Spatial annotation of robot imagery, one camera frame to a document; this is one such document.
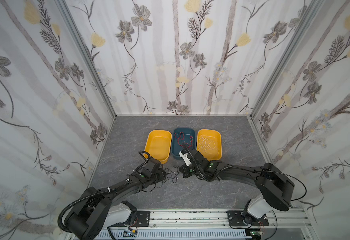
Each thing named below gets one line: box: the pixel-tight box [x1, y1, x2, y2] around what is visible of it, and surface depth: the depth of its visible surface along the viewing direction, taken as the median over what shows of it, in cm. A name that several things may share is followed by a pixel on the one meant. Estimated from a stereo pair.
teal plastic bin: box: [171, 127, 197, 159], surface depth 106 cm
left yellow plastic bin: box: [144, 129, 173, 164], surface depth 103 cm
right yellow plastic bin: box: [196, 129, 222, 162], surface depth 103 cm
